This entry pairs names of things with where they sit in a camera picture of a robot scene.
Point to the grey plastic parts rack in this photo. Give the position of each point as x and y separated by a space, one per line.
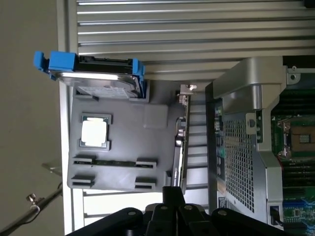
128 137

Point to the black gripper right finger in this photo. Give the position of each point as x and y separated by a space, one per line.
194 221

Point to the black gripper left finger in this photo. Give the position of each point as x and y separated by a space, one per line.
157 221

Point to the blue disk carrier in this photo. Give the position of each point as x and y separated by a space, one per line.
61 61

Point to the green motherboard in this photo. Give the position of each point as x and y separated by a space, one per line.
295 172

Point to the green RAM stick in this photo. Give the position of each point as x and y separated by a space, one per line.
113 162

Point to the grey metal PC case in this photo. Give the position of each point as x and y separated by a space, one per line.
236 159

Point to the silver hard disk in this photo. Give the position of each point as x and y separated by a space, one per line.
103 84

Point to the silver CPU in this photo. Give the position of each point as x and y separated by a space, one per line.
94 134

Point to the CPU socket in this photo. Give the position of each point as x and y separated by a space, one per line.
302 138

